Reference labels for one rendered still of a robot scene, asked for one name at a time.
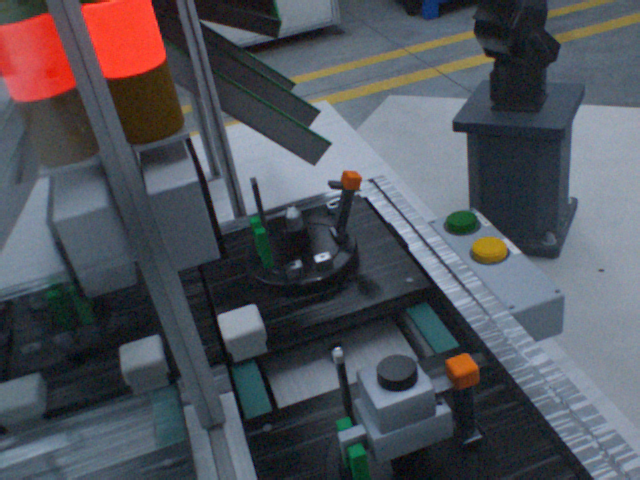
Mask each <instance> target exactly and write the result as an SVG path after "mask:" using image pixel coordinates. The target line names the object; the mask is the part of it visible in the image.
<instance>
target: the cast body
mask: <svg viewBox="0 0 640 480"><path fill-rule="evenodd" d="M356 378H357V384H359V390H360V396H361V398H357V399H355V401H354V409H355V416H356V421H357V425H356V426H354V427H351V428H348V430H346V431H342V432H339V433H338V438H339V442H340V448H341V451H342V453H343V456H344V457H349V455H348V450H347V448H348V447H350V446H353V444H356V443H360V442H361V443H362V444H363V447H364V449H365V451H366V450H370V452H371V454H372V456H374V458H375V460H376V463H377V464H382V463H385V462H387V460H391V459H394V458H396V457H399V456H403V455H405V454H408V453H410V452H413V451H417V450H419V449H422V448H425V446H427V445H431V444H433V443H436V442H439V441H441V440H445V439H448V438H450V437H452V436H453V428H452V412H451V409H450V408H449V406H448V405H447V403H446V401H445V399H444V398H443V396H440V397H437V398H436V397H435V391H434V386H433V385H432V383H431V382H430V381H431V379H430V378H429V376H428V375H425V374H424V373H423V370H422V369H421V367H420V366H419V364H418V363H417V361H416V360H415V357H414V356H412V354H411V353H410V352H407V353H404V354H393V355H389V356H387V358H384V359H382V360H381V361H380V362H379V363H376V364H374V365H370V366H367V367H364V368H361V369H359V370H357V372H356Z"/></svg>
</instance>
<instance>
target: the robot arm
mask: <svg viewBox="0 0 640 480"><path fill-rule="evenodd" d="M402 2H403V5H405V8H406V11H407V15H409V16H411V17H412V16H417V15H419V13H420V10H421V7H422V5H423V3H424V0H402ZM479 2H480V3H478V6H477V10H476V12H475V14H474V15H473V17H472V19H474V20H475V22H474V28H473V34H474V35H475V37H476V38H477V40H478V43H479V44H480V45H481V46H482V49H483V51H484V54H485V57H487V58H493V59H496V60H495V61H494V68H493V69H492V71H491V73H490V100H491V101H493V104H492V105H491V107H490V109H491V110H492V111H509V112H529V113H538V112H540V110H541V108H542V106H543V105H544V103H545V101H546V98H547V96H548V91H546V68H548V66H549V64H550V63H552V62H555V61H557V58H558V55H559V52H560V47H561V44H560V43H559V42H558V41H557V40H555V39H554V38H553V37H552V36H551V35H550V33H549V32H547V31H546V30H545V25H546V21H547V15H548V5H547V0H479Z"/></svg>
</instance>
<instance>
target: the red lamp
mask: <svg viewBox="0 0 640 480"><path fill-rule="evenodd" d="M82 7H83V8H81V9H82V12H83V16H84V19H85V22H86V25H87V28H88V30H89V34H90V37H91V40H92V43H93V46H95V48H94V49H96V53H97V55H98V58H99V61H100V64H101V68H102V71H103V74H104V77H107V78H119V77H126V76H132V75H136V74H140V73H143V72H147V70H149V69H151V68H154V67H155V66H157V65H159V64H161V63H163V62H164V60H165V59H166V52H165V49H164V45H163V42H162V37H161V34H160V30H159V27H158V22H157V19H155V16H154V12H153V9H152V4H151V1H150V0H112V1H108V2H102V3H96V4H85V5H84V6H82Z"/></svg>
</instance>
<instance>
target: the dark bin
mask: <svg viewBox="0 0 640 480"><path fill-rule="evenodd" d="M150 1H151V4H152V9H157V10H161V11H165V12H169V13H174V14H178V15H179V11H178V6H177V3H176V0H150ZM193 1H194V5H195V10H196V14H197V18H198V19H199V20H204V21H208V22H212V23H216V24H221V25H225V26H229V27H234V28H238V30H242V31H247V32H251V33H255V34H259V35H264V36H268V37H272V38H278V37H279V34H280V29H281V25H282V19H281V16H280V12H279V9H278V5H277V2H276V0H193Z"/></svg>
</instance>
